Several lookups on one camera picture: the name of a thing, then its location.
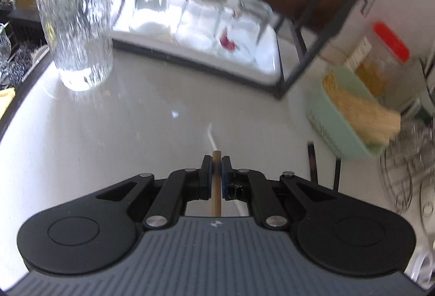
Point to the clear drinking glass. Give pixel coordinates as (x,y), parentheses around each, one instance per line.
(200,14)
(248,27)
(151,0)

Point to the white drip tray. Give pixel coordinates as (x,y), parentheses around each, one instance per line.
(266,60)

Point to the textured glass pitcher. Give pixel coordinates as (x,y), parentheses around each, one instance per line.
(78,27)

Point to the bundle of bamboo sticks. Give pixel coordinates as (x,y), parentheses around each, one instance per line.
(367,119)

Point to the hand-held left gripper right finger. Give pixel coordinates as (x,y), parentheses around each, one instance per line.
(224,180)

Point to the wooden chopsticks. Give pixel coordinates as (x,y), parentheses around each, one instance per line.
(210,136)

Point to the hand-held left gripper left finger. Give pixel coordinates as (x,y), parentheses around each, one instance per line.
(210,180)

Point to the small wine glass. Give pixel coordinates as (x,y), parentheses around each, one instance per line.
(5,48)

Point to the black kitchen sink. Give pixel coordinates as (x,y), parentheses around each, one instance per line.
(23,24)

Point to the red lid plastic jar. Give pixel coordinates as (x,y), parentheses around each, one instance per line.
(390,41)

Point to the steel wool scrubber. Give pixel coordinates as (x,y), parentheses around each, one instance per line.
(25,60)

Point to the yellow cloth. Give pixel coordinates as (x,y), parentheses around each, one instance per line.
(6,102)

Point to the black metal dish rack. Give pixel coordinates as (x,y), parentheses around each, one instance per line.
(282,90)

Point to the tan wooden chopstick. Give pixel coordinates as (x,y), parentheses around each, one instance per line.
(216,207)

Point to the green plastic basket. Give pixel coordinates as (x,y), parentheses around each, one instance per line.
(340,139)

